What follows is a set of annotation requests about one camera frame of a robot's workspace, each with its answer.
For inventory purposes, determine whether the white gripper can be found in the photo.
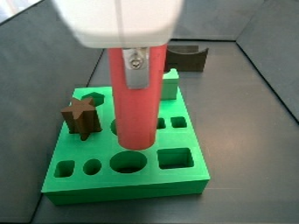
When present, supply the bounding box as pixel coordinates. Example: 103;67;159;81
51;0;184;89

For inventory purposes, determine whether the red oval cylinder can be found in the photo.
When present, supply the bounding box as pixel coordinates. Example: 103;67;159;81
108;45;167;151

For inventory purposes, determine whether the black cradle fixture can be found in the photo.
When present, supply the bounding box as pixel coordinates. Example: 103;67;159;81
164;45;210;72

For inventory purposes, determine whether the green concave peg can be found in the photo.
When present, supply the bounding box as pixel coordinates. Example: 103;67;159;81
162;68;179;101

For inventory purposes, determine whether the brown star peg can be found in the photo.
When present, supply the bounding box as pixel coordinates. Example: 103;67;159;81
60;97;102;141

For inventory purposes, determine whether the green shape sorter block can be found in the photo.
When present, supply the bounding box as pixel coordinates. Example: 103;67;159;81
42;87;211;205

